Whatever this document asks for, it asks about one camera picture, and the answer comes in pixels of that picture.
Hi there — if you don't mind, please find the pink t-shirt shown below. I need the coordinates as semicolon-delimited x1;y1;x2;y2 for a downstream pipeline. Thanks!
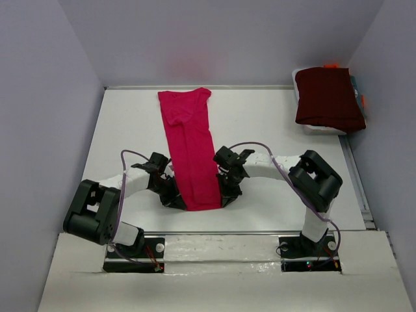
158;88;222;211

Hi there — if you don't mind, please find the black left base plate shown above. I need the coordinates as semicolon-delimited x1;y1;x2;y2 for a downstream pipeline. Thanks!
103;236;165;274

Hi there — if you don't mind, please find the metal rail right side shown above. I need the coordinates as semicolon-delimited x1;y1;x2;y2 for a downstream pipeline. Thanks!
339;135;378;231

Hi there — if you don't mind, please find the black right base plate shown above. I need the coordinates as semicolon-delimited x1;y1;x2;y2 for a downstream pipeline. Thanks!
276;235;342;273

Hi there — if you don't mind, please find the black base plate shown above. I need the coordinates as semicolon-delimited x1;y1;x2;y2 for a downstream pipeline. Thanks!
276;235;342;273
103;236;165;274

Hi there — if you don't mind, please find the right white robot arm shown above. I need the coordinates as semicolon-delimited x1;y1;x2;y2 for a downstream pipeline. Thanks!
213;142;343;257

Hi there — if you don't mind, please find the teal orange item beside stack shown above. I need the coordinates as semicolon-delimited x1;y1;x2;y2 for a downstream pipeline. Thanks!
350;75;367;118

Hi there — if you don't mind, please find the dark red folded t-shirt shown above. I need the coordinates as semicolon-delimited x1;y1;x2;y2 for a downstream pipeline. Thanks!
292;67;367;134

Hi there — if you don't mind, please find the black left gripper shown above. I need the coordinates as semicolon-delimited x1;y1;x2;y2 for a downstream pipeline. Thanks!
149;176;187;210

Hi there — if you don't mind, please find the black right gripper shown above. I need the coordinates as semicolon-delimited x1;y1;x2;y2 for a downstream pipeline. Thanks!
216;172;244;207

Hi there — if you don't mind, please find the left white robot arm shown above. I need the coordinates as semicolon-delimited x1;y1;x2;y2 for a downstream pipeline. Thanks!
63;152;187;257

